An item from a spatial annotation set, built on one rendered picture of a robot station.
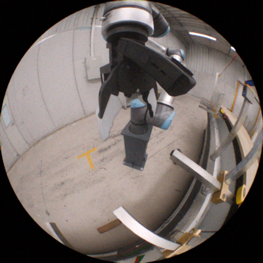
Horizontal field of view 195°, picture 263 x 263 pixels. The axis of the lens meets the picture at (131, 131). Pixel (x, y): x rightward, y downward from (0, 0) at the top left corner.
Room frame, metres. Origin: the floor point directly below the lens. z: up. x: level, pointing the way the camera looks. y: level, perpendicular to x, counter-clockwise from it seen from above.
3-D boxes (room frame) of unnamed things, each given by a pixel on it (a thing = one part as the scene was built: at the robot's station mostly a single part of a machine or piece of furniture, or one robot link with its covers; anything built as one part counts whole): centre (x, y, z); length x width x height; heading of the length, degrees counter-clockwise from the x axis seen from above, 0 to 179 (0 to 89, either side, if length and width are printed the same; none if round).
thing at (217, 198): (-0.07, -0.35, 0.83); 0.13 x 0.06 x 0.05; 131
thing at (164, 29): (0.26, -0.05, 1.25); 0.12 x 0.12 x 0.09; 55
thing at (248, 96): (0.12, -0.56, 1.18); 0.07 x 0.07 x 0.08; 41
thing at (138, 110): (0.56, -0.07, 0.79); 0.17 x 0.15 x 0.18; 55
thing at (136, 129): (0.57, -0.07, 0.65); 0.19 x 0.19 x 0.10
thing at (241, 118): (0.12, -0.56, 0.93); 0.05 x 0.05 x 0.45; 41
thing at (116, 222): (-0.39, 0.24, 0.04); 0.30 x 0.08 x 0.08; 131
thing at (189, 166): (-0.03, -0.29, 0.83); 0.43 x 0.03 x 0.04; 41
